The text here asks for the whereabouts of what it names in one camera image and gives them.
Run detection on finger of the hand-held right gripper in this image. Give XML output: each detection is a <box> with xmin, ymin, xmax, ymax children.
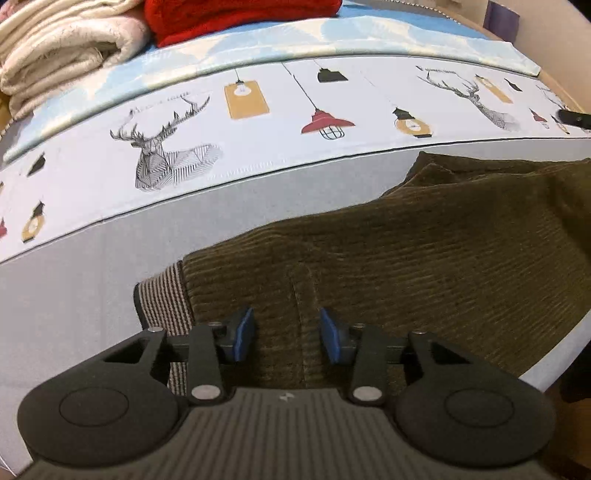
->
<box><xmin>558</xmin><ymin>108</ymin><xmax>591</xmax><ymax>136</ymax></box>

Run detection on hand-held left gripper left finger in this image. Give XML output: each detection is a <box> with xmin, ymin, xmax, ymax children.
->
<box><xmin>99</xmin><ymin>307</ymin><xmax>257</xmax><ymax>407</ymax></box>

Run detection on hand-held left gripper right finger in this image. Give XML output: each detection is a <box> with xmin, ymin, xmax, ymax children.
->
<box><xmin>318</xmin><ymin>307</ymin><xmax>467</xmax><ymax>407</ymax></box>

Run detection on dark olive corduroy pants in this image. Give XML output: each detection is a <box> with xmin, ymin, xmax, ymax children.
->
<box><xmin>131</xmin><ymin>151</ymin><xmax>591</xmax><ymax>398</ymax></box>

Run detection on purple box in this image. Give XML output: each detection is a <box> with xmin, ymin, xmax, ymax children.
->
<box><xmin>488</xmin><ymin>0</ymin><xmax>523</xmax><ymax>38</ymax></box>

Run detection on printed bed sheet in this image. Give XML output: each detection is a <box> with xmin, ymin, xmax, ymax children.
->
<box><xmin>0</xmin><ymin>54</ymin><xmax>591</xmax><ymax>474</ymax></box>

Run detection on light blue patterned blanket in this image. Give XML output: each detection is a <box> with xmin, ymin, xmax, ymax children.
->
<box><xmin>0</xmin><ymin>0</ymin><xmax>542</xmax><ymax>163</ymax></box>

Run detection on red folded blanket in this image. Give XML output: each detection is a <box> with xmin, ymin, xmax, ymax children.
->
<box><xmin>143</xmin><ymin>0</ymin><xmax>343</xmax><ymax>48</ymax></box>

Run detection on white fleece folded blanket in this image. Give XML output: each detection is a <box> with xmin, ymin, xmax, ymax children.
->
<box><xmin>0</xmin><ymin>0</ymin><xmax>154</xmax><ymax>121</ymax></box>

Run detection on wooden bed frame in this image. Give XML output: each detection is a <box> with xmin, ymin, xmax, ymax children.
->
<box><xmin>538</xmin><ymin>65</ymin><xmax>591</xmax><ymax>116</ymax></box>

